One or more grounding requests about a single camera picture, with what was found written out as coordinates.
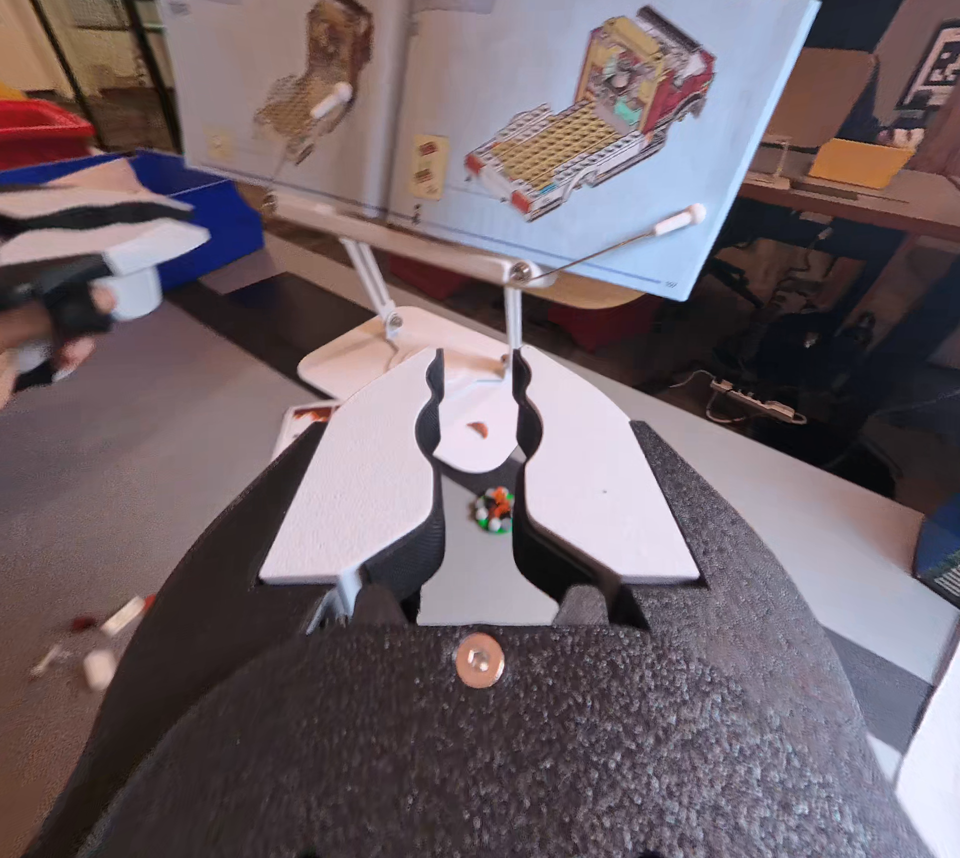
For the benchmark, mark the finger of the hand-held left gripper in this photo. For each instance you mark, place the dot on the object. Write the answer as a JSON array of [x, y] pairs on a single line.
[[90, 187], [150, 243]]

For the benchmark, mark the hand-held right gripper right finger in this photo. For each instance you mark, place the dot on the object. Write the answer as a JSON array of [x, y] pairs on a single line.
[[607, 498]]

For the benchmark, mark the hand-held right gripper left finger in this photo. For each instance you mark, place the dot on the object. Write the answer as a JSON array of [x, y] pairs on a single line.
[[352, 490]]

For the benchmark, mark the white slope brick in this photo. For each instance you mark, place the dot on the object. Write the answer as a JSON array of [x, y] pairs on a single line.
[[124, 616]]

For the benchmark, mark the building instruction booklet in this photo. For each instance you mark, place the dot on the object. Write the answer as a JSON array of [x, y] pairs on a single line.
[[675, 160]]

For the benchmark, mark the grey desk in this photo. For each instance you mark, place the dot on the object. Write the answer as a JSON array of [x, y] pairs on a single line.
[[112, 483]]

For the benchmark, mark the person's left hand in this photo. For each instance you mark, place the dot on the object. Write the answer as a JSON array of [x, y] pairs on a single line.
[[22, 340]]

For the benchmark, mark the blue plastic bin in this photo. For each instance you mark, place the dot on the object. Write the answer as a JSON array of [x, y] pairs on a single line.
[[217, 228]]

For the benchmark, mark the red plastic bin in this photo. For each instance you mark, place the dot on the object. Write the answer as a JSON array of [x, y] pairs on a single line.
[[37, 130]]

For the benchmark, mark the sticker sheet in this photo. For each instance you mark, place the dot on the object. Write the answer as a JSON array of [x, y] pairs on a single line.
[[311, 412]]

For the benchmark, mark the brick campfire on green base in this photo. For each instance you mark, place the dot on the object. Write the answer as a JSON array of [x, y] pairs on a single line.
[[493, 505]]

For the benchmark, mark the brown brick piece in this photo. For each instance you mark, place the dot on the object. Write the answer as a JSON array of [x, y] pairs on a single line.
[[478, 429]]

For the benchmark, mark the black metal shelf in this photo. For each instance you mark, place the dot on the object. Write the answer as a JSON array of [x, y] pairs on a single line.
[[142, 33]]

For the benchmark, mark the white power strip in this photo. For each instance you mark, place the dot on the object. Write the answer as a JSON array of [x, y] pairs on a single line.
[[750, 402]]

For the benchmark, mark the white metal rack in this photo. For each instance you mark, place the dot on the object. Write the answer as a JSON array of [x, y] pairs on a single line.
[[450, 250]]

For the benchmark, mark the white flat tile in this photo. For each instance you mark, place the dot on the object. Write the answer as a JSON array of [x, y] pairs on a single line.
[[99, 669]]

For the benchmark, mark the blue toy set box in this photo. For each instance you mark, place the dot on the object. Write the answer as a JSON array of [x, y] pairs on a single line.
[[941, 558]]

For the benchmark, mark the yellow plastic bin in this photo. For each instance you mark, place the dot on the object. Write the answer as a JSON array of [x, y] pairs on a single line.
[[862, 164]]

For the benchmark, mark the pale wooden board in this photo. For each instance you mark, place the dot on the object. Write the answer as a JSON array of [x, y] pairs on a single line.
[[817, 93]]

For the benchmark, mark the black white marker sign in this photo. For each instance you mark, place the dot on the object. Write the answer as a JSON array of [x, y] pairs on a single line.
[[941, 63]]

